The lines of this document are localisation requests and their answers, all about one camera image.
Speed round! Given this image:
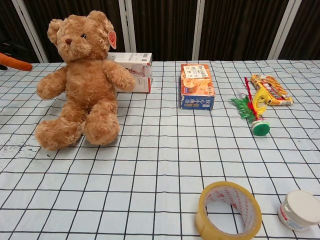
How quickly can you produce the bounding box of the yellow adhesive tape roll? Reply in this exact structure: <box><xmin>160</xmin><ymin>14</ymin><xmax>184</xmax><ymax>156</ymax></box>
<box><xmin>194</xmin><ymin>181</ymin><xmax>263</xmax><ymax>238</ymax></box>

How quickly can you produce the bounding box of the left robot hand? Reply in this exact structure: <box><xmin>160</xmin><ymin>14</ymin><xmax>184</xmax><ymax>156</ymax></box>
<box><xmin>0</xmin><ymin>41</ymin><xmax>34</xmax><ymax>72</ymax></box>

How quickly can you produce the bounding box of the yellow snack packet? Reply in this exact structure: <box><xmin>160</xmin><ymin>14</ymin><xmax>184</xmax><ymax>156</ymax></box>
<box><xmin>250</xmin><ymin>73</ymin><xmax>294</xmax><ymax>107</ymax></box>

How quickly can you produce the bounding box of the white plastic jar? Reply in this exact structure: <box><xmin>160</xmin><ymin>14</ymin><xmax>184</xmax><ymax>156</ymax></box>
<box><xmin>277</xmin><ymin>189</ymin><xmax>320</xmax><ymax>232</ymax></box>

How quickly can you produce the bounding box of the white carton with woman picture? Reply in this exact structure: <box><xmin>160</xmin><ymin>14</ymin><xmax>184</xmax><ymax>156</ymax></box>
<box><xmin>106</xmin><ymin>52</ymin><xmax>153</xmax><ymax>94</ymax></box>

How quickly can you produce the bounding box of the white folding screen frame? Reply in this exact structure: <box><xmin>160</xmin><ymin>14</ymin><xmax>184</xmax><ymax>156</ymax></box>
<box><xmin>11</xmin><ymin>0</ymin><xmax>300</xmax><ymax>63</ymax></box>

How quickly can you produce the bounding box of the orange and blue snack box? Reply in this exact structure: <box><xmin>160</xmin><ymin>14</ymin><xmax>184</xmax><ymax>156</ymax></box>
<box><xmin>180</xmin><ymin>63</ymin><xmax>216</xmax><ymax>111</ymax></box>

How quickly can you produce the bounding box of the white black grid tablecloth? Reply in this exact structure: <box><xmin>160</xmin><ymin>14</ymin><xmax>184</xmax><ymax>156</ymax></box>
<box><xmin>0</xmin><ymin>59</ymin><xmax>320</xmax><ymax>240</ymax></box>

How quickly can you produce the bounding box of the feather shuttlecock with green base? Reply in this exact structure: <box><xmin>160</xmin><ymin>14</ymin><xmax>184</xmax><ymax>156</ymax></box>
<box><xmin>230</xmin><ymin>76</ymin><xmax>271</xmax><ymax>137</ymax></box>

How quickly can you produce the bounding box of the brown plush teddy bear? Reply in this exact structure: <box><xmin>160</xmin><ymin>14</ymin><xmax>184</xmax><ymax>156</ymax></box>
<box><xmin>34</xmin><ymin>10</ymin><xmax>137</xmax><ymax>152</ymax></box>

